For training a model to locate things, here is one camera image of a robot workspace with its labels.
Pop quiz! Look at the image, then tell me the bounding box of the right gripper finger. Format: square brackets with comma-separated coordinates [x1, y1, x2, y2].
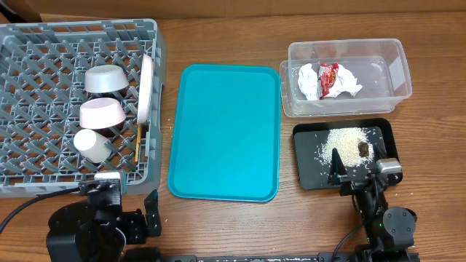
[328, 148, 347, 185]
[373, 143, 387, 168]

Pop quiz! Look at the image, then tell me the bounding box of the brown food scrap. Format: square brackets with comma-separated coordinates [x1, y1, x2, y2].
[358, 141, 370, 158]

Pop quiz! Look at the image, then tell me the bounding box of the pile of white rice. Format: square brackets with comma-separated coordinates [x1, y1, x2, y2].
[315, 127, 380, 172]

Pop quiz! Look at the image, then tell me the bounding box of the white paper cup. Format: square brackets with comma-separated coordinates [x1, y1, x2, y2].
[73, 129, 111, 163]

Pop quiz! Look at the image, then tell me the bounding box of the wooden chopstick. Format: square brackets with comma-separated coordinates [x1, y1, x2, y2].
[135, 124, 142, 163]

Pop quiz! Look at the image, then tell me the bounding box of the pink shallow bowl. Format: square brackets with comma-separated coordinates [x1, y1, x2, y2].
[79, 98, 126, 130]

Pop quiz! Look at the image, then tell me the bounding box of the white napkin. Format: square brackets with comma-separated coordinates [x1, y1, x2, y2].
[298, 63, 363, 100]

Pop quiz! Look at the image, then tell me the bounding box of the red snack wrapper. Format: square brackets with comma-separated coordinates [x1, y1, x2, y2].
[318, 63, 339, 99]

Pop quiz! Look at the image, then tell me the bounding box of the white round plate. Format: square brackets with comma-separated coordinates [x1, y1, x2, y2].
[137, 54, 154, 124]

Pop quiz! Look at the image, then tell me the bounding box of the grey green bowl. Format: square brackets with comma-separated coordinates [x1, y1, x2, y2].
[84, 65, 129, 93]

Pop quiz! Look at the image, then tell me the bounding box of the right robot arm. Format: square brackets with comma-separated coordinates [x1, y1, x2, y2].
[328, 145, 419, 261]

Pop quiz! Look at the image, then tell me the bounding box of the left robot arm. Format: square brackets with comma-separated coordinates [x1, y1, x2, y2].
[46, 171, 162, 262]

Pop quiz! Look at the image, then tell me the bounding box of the clear plastic waste bin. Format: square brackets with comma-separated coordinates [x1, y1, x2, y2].
[280, 39, 412, 117]

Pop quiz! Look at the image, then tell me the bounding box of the grey plastic dishwasher rack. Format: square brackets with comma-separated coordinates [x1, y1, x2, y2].
[1, 19, 167, 198]

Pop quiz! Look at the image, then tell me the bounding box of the black plastic tray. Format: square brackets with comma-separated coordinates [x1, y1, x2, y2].
[293, 118, 398, 190]

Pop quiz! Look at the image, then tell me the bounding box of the teal plastic serving tray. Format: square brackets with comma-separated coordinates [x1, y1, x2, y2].
[167, 64, 281, 202]

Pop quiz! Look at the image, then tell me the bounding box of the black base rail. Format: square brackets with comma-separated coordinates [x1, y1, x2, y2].
[120, 247, 357, 262]

